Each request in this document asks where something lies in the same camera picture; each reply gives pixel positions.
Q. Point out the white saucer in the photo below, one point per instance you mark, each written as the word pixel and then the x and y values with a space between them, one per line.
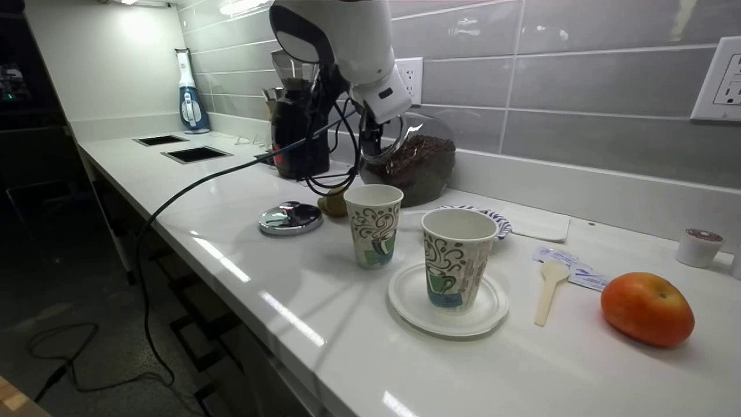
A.
pixel 479 316

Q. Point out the blue white packet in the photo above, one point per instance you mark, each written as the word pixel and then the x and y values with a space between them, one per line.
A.
pixel 583 273

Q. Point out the white napkin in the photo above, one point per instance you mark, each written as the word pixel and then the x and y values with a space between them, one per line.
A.
pixel 541 223

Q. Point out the blue patterned plate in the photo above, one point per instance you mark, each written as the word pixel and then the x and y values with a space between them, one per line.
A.
pixel 502 223

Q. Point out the glass jar of coffee beans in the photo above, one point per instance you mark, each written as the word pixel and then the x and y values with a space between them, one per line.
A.
pixel 421 164

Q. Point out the white wall outlet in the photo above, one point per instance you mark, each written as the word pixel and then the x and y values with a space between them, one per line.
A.
pixel 413 77
pixel 721 84

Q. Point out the black coffee grinder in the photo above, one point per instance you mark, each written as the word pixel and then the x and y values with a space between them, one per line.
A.
pixel 297 129

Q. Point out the wooden spoon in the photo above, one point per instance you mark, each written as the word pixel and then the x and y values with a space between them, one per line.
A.
pixel 549 290

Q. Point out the blue soap bottle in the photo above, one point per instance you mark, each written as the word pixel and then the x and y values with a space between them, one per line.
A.
pixel 193 106

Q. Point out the small white pod cup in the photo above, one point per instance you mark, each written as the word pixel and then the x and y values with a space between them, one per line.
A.
pixel 697 246

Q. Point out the green pear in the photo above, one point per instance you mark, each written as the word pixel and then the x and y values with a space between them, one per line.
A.
pixel 335 207

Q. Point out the patterned paper cup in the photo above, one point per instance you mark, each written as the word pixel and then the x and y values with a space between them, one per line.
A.
pixel 455 262
pixel 374 233

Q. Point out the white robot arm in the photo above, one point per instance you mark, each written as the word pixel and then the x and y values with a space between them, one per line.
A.
pixel 348 30

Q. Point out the shiny metal jar lid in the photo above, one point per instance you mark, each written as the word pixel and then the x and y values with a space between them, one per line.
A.
pixel 291 219

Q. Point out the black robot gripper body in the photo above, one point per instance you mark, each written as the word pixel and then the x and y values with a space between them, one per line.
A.
pixel 374 139

